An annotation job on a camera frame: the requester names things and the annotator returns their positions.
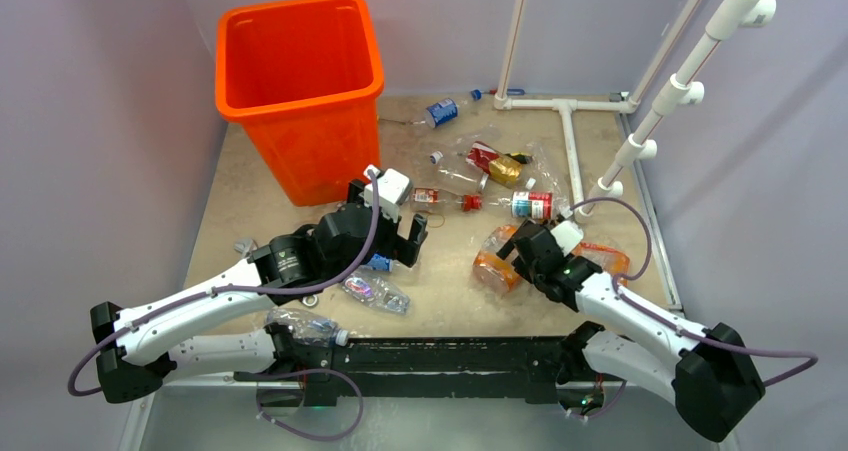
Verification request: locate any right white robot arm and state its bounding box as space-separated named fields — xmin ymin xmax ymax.
xmin=497 ymin=221 xmax=765 ymax=442

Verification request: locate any blue label clear bottle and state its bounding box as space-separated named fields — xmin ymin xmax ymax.
xmin=361 ymin=253 xmax=394 ymax=273

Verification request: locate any red handle adjustable wrench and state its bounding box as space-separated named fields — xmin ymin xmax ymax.
xmin=234 ymin=237 xmax=319 ymax=308

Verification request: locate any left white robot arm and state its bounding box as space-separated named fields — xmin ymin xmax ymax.
xmin=83 ymin=166 xmax=427 ymax=404

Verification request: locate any crushed bottle at table edge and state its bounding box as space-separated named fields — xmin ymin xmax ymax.
xmin=265 ymin=307 xmax=349 ymax=348

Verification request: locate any white PVC pipe frame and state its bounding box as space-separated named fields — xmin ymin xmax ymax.
xmin=493 ymin=0 xmax=720 ymax=224

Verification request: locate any red white label bottle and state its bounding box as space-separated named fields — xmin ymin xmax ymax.
xmin=508 ymin=191 xmax=573 ymax=221

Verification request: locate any blue cap pen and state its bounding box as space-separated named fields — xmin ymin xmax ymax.
xmin=488 ymin=88 xmax=526 ymax=96

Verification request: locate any crushed red blue label bottle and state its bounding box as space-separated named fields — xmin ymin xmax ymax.
xmin=340 ymin=270 xmax=411 ymax=315

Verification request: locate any orange drink bottle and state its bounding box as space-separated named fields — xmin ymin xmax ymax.
xmin=472 ymin=225 xmax=525 ymax=295

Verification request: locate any orange snack pouch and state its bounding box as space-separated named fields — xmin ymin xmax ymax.
xmin=572 ymin=242 xmax=631 ymax=286

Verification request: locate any white PVC diagonal pole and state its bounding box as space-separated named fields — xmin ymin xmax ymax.
xmin=574 ymin=0 xmax=776 ymax=218

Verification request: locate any rubber band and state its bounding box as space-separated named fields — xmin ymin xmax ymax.
xmin=428 ymin=213 xmax=446 ymax=228

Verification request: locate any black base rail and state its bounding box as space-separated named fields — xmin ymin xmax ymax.
xmin=237 ymin=321 xmax=604 ymax=406

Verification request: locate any red gold snack wrapper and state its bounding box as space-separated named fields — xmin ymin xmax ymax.
xmin=465 ymin=141 xmax=536 ymax=190

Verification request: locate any blue label bottle far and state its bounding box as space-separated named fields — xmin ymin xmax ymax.
xmin=410 ymin=89 xmax=482 ymax=129

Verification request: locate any large clear bottle white cap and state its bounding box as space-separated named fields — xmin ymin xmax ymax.
xmin=429 ymin=151 xmax=488 ymax=194

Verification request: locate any orange plastic bin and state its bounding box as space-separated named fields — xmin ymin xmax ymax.
xmin=215 ymin=0 xmax=385 ymax=207

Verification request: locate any red cap small bottle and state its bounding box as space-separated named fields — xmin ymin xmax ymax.
xmin=410 ymin=187 xmax=483 ymax=213

